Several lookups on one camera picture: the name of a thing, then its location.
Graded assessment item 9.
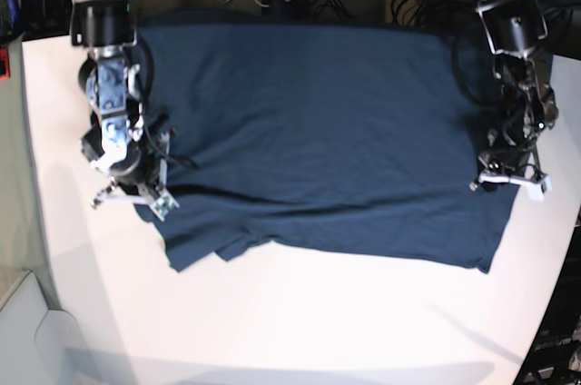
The blue handled tool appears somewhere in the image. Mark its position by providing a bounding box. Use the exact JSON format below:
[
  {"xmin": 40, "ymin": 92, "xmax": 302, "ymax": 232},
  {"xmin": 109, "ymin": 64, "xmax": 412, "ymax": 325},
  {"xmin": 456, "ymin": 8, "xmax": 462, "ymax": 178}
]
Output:
[{"xmin": 6, "ymin": 0, "xmax": 21, "ymax": 25}]

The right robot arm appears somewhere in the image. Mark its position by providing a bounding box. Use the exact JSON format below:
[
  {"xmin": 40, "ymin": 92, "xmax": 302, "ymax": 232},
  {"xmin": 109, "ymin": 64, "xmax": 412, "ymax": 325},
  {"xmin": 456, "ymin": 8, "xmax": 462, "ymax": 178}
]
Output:
[{"xmin": 70, "ymin": 0, "xmax": 178, "ymax": 217}]

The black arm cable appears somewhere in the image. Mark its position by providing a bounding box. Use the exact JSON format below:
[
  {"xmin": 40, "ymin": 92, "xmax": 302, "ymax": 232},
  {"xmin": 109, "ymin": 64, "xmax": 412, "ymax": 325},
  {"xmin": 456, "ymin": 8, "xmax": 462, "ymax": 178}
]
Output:
[
  {"xmin": 135, "ymin": 37, "xmax": 158, "ymax": 109},
  {"xmin": 451, "ymin": 35, "xmax": 500, "ymax": 109}
]

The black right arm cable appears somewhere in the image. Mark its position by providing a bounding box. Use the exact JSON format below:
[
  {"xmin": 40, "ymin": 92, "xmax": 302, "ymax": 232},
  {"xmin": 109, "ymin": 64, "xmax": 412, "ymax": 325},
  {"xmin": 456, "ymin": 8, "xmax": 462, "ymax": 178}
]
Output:
[{"xmin": 135, "ymin": 37, "xmax": 158, "ymax": 109}]

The dark blue t-shirt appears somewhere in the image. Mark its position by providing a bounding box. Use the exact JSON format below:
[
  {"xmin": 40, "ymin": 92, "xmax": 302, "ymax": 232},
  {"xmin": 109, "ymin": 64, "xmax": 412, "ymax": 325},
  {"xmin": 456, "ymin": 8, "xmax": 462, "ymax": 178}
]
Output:
[{"xmin": 141, "ymin": 14, "xmax": 517, "ymax": 272}]

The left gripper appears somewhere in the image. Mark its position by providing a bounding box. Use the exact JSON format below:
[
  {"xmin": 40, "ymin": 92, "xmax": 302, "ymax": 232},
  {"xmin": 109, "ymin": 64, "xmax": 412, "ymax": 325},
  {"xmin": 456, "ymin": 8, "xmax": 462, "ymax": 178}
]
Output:
[{"xmin": 477, "ymin": 130, "xmax": 544, "ymax": 192}]

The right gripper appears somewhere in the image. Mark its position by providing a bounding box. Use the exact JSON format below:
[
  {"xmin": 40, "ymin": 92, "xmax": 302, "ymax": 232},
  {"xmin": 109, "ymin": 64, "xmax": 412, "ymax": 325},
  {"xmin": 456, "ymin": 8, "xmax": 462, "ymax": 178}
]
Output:
[{"xmin": 90, "ymin": 121, "xmax": 178, "ymax": 204}]

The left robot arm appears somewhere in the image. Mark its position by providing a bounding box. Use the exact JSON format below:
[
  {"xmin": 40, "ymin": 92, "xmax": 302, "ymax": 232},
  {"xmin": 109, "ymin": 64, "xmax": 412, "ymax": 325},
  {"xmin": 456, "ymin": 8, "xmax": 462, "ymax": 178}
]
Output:
[{"xmin": 467, "ymin": 0, "xmax": 573, "ymax": 201}]

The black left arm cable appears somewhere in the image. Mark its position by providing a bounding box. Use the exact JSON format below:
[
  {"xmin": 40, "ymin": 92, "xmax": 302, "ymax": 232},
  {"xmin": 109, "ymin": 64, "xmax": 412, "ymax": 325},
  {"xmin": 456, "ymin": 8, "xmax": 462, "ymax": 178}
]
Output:
[{"xmin": 451, "ymin": 35, "xmax": 500, "ymax": 109}]

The red clamp at table edge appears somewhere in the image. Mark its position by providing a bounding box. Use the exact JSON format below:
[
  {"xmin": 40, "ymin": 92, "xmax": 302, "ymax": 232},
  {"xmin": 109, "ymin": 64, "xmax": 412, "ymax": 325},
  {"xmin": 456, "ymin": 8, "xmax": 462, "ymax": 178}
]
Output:
[{"xmin": 0, "ymin": 47, "xmax": 10, "ymax": 81}]

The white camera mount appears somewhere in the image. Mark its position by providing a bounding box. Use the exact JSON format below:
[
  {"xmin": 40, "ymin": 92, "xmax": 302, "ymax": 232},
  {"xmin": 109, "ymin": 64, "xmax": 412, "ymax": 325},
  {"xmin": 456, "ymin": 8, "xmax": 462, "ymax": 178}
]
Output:
[
  {"xmin": 469, "ymin": 170, "xmax": 552, "ymax": 202},
  {"xmin": 90, "ymin": 130, "xmax": 181, "ymax": 222}
]

